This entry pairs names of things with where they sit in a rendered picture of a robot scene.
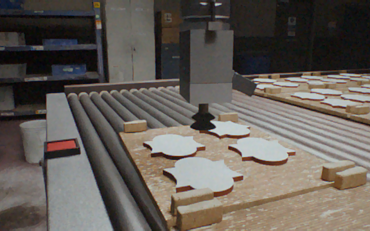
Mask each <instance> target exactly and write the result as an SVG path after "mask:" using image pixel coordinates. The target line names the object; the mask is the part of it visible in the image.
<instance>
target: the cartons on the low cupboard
mask: <svg viewBox="0 0 370 231"><path fill-rule="evenodd" d="M180 23H182V19H180V18H179V11H169V10H161V11H160V12H158V27H159V29H158V43H159V44H179V32H180V31H179V24H180Z"/></svg>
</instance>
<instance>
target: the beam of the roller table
mask: <svg viewBox="0 0 370 231"><path fill-rule="evenodd" d="M69 138H74V139H75V138H77V139H78V142H79V145H80V151H81V155H69V156H64V157H57V158H47V159H46V185H47V231H114V228H113V226H112V223H111V222H110V219H109V215H108V213H107V210H106V208H105V204H104V202H103V199H102V197H101V194H100V191H99V188H98V186H97V183H96V180H95V178H94V175H93V171H92V169H91V166H90V163H89V161H88V158H87V155H86V152H85V150H84V146H83V144H82V141H81V138H80V136H79V133H78V130H77V127H76V124H75V120H74V118H73V115H72V113H71V109H70V107H69V104H68V102H67V99H66V95H65V93H64V92H61V93H51V94H47V95H46V142H47V141H54V140H60V139H69Z"/></svg>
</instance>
